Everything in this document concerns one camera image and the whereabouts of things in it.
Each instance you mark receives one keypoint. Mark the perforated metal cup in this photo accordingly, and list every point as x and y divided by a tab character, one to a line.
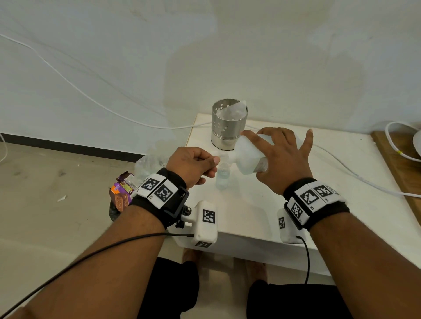
228	133

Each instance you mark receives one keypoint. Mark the person's foot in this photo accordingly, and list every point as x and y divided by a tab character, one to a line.
256	272
191	255

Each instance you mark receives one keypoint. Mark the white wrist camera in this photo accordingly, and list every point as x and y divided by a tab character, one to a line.
204	226
286	229

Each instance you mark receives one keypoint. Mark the white paper scrap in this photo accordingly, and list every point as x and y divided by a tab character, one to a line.
62	198

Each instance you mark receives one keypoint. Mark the person's right foot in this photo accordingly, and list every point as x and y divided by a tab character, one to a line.
256	272

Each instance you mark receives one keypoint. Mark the white round lamp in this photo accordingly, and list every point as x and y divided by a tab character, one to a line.
417	144

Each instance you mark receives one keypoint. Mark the small clear bottle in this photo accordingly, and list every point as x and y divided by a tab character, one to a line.
223	177

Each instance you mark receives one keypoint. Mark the white paper in cup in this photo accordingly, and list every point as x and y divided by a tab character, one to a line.
233	112

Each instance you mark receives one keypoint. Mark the black left wristband with markers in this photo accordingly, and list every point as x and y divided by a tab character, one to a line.
160	196

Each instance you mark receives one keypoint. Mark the black trash bag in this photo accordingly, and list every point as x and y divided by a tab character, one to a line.
113	213

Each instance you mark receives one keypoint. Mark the black wristband with markers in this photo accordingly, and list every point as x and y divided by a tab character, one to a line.
315	202
160	196

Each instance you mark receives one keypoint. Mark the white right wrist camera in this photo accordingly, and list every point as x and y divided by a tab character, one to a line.
286	229

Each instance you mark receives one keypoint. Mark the person's black shorts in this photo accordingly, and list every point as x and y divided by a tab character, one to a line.
296	302

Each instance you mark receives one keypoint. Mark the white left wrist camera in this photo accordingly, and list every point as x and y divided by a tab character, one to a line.
204	226

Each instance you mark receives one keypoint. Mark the large translucent bottle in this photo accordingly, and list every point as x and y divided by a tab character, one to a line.
248	158

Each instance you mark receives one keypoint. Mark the person's left foot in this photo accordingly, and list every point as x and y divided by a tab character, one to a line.
191	255

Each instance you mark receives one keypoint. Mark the person's right hand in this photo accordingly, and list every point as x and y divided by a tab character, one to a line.
289	164

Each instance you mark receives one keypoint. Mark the clear plastic bag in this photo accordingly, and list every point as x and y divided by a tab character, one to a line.
150	166

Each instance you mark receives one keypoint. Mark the person's left forearm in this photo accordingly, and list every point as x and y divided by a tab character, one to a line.
95	276

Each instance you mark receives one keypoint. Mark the black right wristband with markers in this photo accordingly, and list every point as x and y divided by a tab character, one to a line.
315	202

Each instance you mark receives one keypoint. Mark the wooden board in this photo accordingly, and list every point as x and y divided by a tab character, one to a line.
408	187

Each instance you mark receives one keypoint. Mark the person's right forearm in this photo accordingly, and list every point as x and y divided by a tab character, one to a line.
366	271

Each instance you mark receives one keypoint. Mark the person's left hand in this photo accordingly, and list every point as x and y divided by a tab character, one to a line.
191	167

